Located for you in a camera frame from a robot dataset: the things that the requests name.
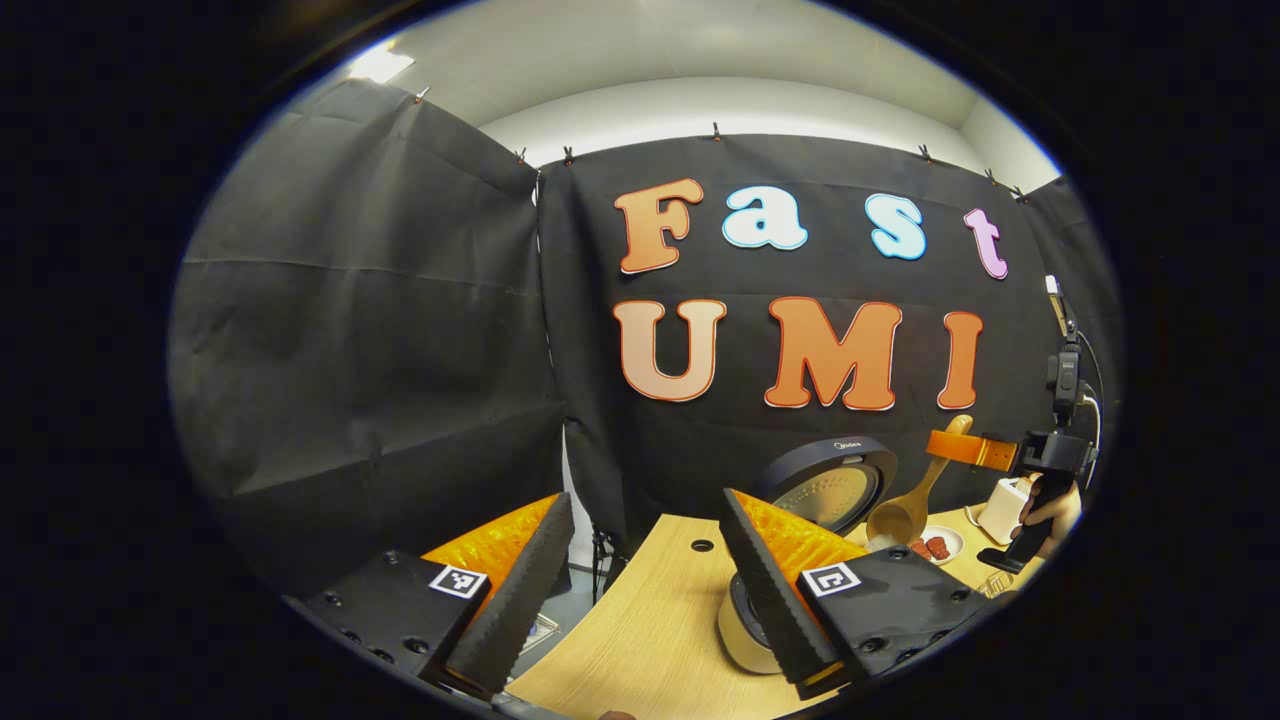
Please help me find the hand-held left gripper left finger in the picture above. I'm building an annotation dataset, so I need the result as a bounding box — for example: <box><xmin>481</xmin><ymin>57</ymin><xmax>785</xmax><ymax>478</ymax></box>
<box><xmin>283</xmin><ymin>492</ymin><xmax>577</xmax><ymax>701</ymax></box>

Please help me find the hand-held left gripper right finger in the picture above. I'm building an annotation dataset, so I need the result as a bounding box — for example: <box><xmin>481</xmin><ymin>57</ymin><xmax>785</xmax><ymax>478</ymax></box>
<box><xmin>720</xmin><ymin>488</ymin><xmax>991</xmax><ymax>701</ymax></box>

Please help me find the wooden spoon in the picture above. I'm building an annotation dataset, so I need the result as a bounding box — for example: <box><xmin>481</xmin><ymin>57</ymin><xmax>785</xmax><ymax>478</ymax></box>
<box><xmin>866</xmin><ymin>414</ymin><xmax>974</xmax><ymax>546</ymax></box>

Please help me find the dark grey rice cooker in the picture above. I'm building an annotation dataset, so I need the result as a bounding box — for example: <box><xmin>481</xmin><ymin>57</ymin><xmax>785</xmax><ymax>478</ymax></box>
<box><xmin>717</xmin><ymin>435</ymin><xmax>899</xmax><ymax>676</ymax></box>

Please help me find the cream white toaster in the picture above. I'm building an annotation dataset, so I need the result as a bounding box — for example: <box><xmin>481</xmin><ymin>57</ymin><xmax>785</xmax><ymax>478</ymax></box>
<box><xmin>975</xmin><ymin>475</ymin><xmax>1036</xmax><ymax>546</ymax></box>

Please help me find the black tripod stand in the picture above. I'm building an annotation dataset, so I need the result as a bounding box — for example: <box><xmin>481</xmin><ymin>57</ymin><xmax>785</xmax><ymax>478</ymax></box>
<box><xmin>590</xmin><ymin>525</ymin><xmax>626</xmax><ymax>601</ymax></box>

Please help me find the white round plate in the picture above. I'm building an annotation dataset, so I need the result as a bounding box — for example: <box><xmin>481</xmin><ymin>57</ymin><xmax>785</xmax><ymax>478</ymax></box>
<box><xmin>905</xmin><ymin>525</ymin><xmax>966</xmax><ymax>566</ymax></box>

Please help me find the black backdrop cloth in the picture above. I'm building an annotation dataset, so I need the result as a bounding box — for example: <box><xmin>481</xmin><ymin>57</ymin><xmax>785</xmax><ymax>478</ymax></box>
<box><xmin>165</xmin><ymin>80</ymin><xmax>1126</xmax><ymax>601</ymax></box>

